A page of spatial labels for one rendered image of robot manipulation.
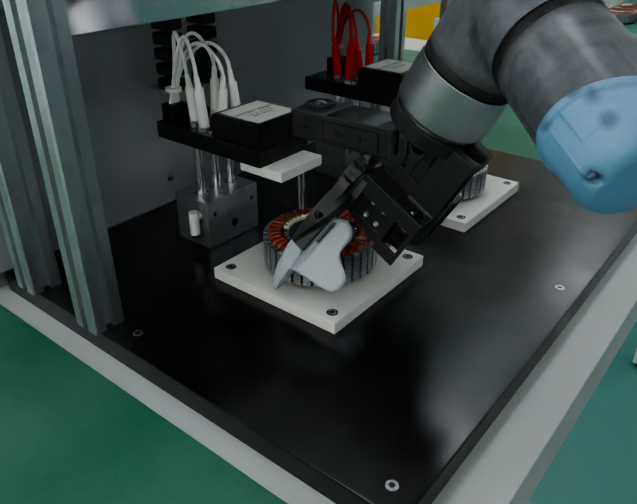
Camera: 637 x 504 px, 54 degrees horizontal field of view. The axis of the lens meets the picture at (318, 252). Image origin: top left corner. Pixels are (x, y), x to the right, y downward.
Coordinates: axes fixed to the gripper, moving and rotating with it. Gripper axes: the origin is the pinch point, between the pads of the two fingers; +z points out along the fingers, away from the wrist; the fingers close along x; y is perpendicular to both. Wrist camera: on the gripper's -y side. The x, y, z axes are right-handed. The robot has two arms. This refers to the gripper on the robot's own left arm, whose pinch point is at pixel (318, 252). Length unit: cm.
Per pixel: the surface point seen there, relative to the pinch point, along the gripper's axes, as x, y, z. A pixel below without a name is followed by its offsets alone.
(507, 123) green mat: 63, -4, 7
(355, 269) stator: -1.7, 4.5, -3.7
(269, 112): 0.2, -11.8, -8.2
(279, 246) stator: -5.1, -1.8, -2.0
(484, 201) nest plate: 23.3, 6.5, -2.8
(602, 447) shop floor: 79, 58, 58
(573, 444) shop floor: 76, 53, 61
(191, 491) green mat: -25.4, 10.1, -1.2
